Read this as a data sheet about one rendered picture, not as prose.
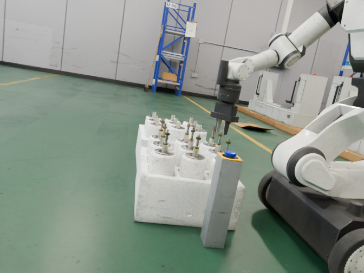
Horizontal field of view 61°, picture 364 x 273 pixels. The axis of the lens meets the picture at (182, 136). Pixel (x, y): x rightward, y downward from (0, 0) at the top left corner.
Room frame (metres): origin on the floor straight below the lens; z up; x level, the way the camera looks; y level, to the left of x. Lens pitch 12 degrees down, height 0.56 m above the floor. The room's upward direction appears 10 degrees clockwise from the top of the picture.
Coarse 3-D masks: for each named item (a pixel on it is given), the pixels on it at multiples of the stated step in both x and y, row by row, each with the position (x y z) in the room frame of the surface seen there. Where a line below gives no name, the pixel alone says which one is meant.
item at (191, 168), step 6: (186, 162) 1.10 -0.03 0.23; (192, 162) 1.09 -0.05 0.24; (198, 162) 1.09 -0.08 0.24; (204, 162) 1.10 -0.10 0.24; (180, 168) 1.12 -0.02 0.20; (186, 168) 1.09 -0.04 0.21; (192, 168) 1.09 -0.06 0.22; (198, 168) 1.09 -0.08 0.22; (204, 168) 1.12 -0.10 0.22; (180, 174) 1.11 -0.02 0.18; (186, 174) 1.09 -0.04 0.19; (192, 174) 1.09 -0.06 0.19; (198, 174) 1.09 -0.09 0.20
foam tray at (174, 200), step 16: (144, 160) 1.20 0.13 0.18; (144, 176) 1.03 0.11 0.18; (160, 176) 1.05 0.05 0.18; (176, 176) 1.08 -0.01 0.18; (208, 176) 1.14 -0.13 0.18; (144, 192) 1.03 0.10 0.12; (160, 192) 1.04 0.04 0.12; (176, 192) 1.05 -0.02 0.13; (192, 192) 1.06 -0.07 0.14; (208, 192) 1.07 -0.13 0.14; (240, 192) 1.09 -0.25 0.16; (144, 208) 1.03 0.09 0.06; (160, 208) 1.04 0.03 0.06; (176, 208) 1.05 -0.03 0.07; (192, 208) 1.06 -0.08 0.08; (240, 208) 1.09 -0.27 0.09; (176, 224) 1.05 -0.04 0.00; (192, 224) 1.06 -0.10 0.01
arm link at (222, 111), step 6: (222, 90) 1.24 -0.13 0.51; (228, 90) 1.23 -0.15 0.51; (222, 96) 1.24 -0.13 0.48; (228, 96) 1.23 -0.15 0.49; (234, 96) 1.23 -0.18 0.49; (216, 102) 1.27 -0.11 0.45; (222, 102) 1.25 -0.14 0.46; (228, 102) 1.24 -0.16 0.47; (234, 102) 1.25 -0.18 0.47; (216, 108) 1.27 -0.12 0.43; (222, 108) 1.25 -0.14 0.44; (228, 108) 1.24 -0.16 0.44; (234, 108) 1.24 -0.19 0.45; (216, 114) 1.26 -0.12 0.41; (222, 114) 1.24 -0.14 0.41; (228, 114) 1.23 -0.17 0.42; (234, 114) 1.24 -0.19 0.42; (228, 120) 1.23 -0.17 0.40; (234, 120) 1.22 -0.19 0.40
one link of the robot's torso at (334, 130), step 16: (352, 96) 1.19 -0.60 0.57; (336, 112) 1.15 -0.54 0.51; (352, 112) 1.05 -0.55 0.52; (304, 128) 1.13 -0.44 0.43; (320, 128) 1.14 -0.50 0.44; (336, 128) 1.04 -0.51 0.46; (352, 128) 1.04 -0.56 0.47; (288, 144) 1.08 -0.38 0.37; (304, 144) 1.03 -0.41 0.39; (320, 144) 1.04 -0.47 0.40; (336, 144) 1.05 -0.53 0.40; (272, 160) 1.11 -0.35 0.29; (288, 160) 1.01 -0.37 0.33; (288, 176) 1.01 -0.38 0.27
